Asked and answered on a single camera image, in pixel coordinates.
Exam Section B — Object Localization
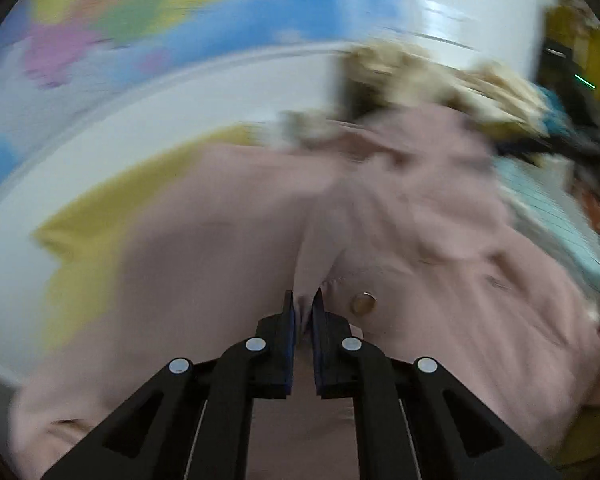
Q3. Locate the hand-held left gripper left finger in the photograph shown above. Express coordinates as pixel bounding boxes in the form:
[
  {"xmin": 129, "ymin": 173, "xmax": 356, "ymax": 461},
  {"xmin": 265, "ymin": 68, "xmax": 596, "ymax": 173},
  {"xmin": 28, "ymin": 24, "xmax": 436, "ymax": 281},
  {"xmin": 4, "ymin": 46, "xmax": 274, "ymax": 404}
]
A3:
[{"xmin": 40, "ymin": 289, "xmax": 295, "ymax": 480}]

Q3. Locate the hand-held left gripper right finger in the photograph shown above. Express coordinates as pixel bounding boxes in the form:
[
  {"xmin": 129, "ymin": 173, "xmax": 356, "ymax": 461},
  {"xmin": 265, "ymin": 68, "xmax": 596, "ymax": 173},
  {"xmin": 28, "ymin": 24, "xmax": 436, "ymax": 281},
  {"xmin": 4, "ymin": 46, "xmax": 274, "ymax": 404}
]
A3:
[{"xmin": 311, "ymin": 287, "xmax": 567, "ymax": 480}]

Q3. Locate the pink coat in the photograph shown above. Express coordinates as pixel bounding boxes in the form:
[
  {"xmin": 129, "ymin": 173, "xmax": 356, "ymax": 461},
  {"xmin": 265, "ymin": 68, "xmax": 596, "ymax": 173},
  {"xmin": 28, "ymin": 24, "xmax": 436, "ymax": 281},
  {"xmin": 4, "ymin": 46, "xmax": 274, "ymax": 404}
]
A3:
[{"xmin": 7, "ymin": 105, "xmax": 600, "ymax": 480}]

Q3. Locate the dark cloth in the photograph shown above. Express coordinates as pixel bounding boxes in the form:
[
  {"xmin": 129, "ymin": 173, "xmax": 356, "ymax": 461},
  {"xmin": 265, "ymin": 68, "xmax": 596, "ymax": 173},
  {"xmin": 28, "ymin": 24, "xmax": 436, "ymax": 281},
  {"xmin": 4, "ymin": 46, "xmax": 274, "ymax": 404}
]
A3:
[{"xmin": 495, "ymin": 127, "xmax": 600, "ymax": 163}]

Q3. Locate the light blue striped cloth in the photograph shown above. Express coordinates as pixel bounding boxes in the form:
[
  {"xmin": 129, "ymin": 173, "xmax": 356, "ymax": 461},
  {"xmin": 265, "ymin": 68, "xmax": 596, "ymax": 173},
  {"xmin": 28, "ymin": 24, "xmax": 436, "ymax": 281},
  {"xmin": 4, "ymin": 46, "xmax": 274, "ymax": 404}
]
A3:
[{"xmin": 495, "ymin": 157, "xmax": 600, "ymax": 301}]

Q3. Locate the yellow bed sheet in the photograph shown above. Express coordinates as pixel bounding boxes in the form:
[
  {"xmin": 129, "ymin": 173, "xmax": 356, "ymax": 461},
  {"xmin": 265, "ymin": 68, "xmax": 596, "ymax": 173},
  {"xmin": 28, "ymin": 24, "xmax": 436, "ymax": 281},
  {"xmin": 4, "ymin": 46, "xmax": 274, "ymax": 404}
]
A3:
[{"xmin": 30, "ymin": 125, "xmax": 266, "ymax": 356}]

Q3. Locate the wall map poster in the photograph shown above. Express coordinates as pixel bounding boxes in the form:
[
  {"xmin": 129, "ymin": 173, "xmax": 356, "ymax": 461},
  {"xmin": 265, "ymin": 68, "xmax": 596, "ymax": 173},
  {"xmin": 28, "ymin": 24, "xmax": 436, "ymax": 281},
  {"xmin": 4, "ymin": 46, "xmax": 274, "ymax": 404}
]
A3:
[{"xmin": 0, "ymin": 0, "xmax": 411, "ymax": 191}]

